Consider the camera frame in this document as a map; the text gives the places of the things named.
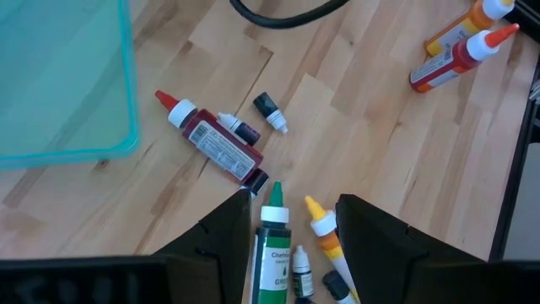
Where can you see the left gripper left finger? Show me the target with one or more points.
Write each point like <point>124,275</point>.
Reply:
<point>219,253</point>

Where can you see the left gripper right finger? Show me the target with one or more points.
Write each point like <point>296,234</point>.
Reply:
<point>379,253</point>

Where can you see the large green food colouring bottle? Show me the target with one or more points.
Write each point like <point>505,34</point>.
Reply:
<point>274,262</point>

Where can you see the yellow-capped small bottle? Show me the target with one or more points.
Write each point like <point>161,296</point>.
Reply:
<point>324,224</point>

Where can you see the small navy dropper bottle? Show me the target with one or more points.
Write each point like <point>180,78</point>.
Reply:
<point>266,105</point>

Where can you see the large red bottle orange tip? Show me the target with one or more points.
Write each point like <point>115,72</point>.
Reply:
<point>447,63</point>

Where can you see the teal plastic bin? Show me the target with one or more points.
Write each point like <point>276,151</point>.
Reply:
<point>63,84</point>

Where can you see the large orange bottle yellow tip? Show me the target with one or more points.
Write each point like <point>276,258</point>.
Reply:
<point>455,36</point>

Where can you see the small black dropper bottle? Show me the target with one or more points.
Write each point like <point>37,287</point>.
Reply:
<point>335,283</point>

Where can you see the small dark green labelled bottle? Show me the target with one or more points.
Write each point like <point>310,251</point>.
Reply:
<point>303,278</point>

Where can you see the small purple dropper bottle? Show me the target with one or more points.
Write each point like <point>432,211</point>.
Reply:
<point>246,133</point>

